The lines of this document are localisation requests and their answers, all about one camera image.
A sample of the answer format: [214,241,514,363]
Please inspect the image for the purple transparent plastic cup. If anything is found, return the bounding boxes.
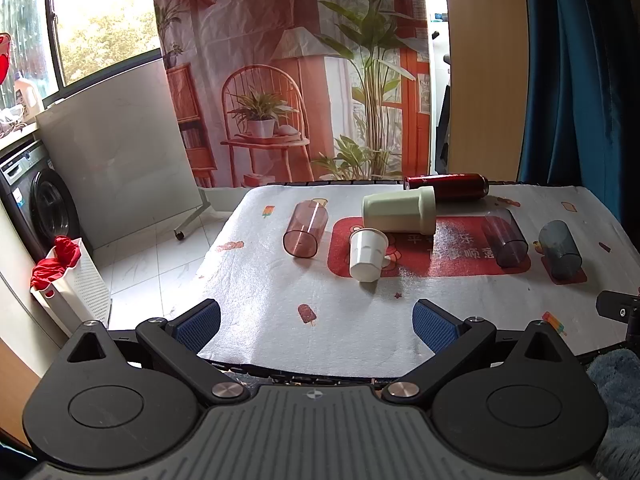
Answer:
[481,208,530,268]

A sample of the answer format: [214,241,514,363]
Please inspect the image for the white detergent bottle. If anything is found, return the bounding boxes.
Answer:
[12,72,42,117]

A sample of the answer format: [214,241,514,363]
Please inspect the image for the white printed table mat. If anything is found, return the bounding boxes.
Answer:
[197,182,627,382]

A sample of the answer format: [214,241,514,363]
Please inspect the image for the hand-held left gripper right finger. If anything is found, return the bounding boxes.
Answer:
[384,299,569,405]

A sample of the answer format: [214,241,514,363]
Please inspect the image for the blue curtain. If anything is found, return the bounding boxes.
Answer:
[518,0,640,187]

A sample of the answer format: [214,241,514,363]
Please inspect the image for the white laundry basket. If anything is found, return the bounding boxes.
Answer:
[29,238,113,337]

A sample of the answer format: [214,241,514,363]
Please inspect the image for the wooden panel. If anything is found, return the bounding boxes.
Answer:
[442,0,532,184]

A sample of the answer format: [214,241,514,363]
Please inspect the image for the window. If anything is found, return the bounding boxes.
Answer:
[0,0,164,107]

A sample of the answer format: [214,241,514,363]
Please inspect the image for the white board on wheels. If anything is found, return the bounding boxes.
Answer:
[35,57,212,252]

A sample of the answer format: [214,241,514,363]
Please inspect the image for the red hanging object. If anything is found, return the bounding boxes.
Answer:
[0,32,14,82]

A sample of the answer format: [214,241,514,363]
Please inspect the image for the red cloth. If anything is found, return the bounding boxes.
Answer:
[31,235,83,287]

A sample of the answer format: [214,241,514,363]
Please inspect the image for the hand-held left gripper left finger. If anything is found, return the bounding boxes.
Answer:
[65,299,247,406]

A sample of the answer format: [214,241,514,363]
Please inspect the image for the pink transparent plastic cup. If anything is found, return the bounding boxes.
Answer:
[283,199,330,261]

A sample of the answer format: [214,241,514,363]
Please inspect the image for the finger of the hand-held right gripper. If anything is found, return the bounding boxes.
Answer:
[596,290,640,322]

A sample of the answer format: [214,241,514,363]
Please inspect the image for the black table frame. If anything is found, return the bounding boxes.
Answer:
[107,329,640,387]

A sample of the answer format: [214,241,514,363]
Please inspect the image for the grey transparent plastic cup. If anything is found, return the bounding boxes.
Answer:
[538,219,584,281]

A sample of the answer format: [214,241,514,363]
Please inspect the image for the printed wall tapestry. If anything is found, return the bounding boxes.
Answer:
[149,0,432,189]

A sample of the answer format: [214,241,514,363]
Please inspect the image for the pale green plastic cup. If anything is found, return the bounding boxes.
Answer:
[362,185,438,236]

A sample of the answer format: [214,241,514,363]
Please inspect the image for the red drink can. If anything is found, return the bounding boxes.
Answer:
[403,173,490,204]

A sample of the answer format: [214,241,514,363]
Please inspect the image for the blue fluffy cloth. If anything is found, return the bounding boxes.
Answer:
[586,349,640,480]

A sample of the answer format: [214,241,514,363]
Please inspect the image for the grey washing machine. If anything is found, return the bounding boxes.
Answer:
[0,139,82,262]

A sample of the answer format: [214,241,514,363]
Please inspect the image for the white paper cup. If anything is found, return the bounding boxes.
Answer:
[348,228,389,281]

